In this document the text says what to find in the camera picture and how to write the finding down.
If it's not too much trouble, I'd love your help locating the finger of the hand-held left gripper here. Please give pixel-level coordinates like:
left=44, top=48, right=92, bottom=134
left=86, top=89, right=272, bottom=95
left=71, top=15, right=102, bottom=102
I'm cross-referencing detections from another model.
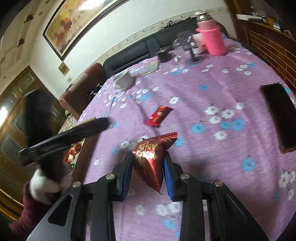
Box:
left=42, top=118, right=110, bottom=161

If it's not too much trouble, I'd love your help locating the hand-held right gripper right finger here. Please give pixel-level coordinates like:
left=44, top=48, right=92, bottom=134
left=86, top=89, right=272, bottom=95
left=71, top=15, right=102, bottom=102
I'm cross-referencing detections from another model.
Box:
left=162, top=151, right=270, bottom=241

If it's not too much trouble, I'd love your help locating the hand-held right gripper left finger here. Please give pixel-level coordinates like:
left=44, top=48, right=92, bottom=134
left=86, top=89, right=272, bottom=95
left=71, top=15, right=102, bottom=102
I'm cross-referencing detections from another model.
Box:
left=26, top=151, right=134, bottom=241

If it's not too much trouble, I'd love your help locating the brown cardboard box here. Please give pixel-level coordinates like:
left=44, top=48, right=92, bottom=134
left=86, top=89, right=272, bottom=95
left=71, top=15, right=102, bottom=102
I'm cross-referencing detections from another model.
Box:
left=57, top=118, right=102, bottom=183

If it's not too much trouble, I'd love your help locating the dark red gold-print snack packet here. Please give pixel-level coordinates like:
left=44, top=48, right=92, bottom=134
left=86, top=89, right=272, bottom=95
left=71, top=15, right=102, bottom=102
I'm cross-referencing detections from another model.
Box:
left=132, top=131, right=179, bottom=193

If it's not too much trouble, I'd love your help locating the person's left forearm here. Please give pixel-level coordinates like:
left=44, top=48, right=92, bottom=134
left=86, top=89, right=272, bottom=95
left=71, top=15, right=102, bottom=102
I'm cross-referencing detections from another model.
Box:
left=9, top=181, right=52, bottom=241

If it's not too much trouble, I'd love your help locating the person's left hand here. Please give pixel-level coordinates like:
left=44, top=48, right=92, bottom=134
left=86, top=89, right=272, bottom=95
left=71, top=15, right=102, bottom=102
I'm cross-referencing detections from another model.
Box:
left=30, top=168, right=70, bottom=205

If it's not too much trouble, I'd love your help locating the pile of mixed snack packets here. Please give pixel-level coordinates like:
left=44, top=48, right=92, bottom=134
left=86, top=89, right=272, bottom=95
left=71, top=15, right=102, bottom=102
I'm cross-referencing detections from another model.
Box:
left=63, top=141, right=82, bottom=166

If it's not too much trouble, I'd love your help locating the wooden door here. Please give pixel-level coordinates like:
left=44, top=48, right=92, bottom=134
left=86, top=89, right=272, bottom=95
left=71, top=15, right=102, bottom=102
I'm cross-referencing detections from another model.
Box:
left=0, top=65, right=67, bottom=220

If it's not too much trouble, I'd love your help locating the brown chair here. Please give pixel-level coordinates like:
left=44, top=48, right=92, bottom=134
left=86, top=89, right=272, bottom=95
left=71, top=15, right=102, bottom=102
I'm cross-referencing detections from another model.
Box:
left=59, top=63, right=104, bottom=118

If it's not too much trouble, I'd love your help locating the purple floral tablecloth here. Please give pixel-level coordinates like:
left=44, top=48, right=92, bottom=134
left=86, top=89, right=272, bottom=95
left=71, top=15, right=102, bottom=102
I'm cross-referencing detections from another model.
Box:
left=69, top=37, right=296, bottom=241

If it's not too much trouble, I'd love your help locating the small red snack packet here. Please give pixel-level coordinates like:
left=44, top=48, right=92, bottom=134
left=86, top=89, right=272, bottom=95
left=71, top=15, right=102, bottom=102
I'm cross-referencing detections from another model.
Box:
left=145, top=105, right=174, bottom=127

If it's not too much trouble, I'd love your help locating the white mug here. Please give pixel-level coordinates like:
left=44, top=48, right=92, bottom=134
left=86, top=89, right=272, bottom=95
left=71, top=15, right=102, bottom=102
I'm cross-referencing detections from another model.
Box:
left=112, top=70, right=137, bottom=91

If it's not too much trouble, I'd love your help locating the flat printed card packet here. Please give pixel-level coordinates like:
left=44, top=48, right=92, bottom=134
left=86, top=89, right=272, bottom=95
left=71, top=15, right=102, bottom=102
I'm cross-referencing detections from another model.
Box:
left=142, top=61, right=160, bottom=76

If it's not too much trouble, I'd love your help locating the dark sofa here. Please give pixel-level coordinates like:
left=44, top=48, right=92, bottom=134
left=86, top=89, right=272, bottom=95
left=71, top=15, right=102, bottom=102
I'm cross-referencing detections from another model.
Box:
left=102, top=17, right=229, bottom=77

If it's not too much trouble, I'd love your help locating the small black ashtray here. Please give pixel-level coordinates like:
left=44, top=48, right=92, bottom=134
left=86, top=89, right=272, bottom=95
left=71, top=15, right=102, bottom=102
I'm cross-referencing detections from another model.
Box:
left=157, top=47, right=171, bottom=63

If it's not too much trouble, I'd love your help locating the black phone stand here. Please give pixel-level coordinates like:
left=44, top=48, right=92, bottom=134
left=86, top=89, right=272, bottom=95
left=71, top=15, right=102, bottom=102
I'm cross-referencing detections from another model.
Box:
left=177, top=31, right=205, bottom=65

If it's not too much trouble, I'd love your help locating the black smartphone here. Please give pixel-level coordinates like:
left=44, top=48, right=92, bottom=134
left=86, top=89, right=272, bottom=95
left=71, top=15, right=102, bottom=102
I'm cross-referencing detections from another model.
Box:
left=259, top=83, right=296, bottom=153

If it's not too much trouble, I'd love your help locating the clear glass jar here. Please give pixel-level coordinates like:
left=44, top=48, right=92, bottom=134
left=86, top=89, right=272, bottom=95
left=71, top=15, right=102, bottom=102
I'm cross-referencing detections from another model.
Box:
left=172, top=38, right=192, bottom=59

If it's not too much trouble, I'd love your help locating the pink thermos flask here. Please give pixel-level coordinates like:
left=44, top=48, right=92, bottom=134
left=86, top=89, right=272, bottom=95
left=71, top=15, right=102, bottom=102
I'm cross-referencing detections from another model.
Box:
left=194, top=10, right=226, bottom=56

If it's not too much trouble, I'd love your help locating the wooden cabinet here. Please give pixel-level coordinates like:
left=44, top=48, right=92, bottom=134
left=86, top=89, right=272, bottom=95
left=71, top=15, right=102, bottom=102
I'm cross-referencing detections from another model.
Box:
left=225, top=0, right=296, bottom=93

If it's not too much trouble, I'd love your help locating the dark remote control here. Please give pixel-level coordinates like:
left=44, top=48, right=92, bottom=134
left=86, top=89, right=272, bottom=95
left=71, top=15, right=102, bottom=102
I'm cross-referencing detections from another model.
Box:
left=248, top=17, right=269, bottom=24

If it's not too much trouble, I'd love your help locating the small yellow wall plaque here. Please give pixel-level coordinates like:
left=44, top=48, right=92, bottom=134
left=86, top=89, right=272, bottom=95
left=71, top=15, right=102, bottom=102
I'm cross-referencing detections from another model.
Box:
left=58, top=62, right=70, bottom=76

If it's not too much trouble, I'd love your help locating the framed wall painting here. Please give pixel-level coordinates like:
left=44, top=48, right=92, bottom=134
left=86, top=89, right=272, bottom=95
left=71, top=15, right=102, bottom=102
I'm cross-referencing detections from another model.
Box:
left=42, top=0, right=130, bottom=61

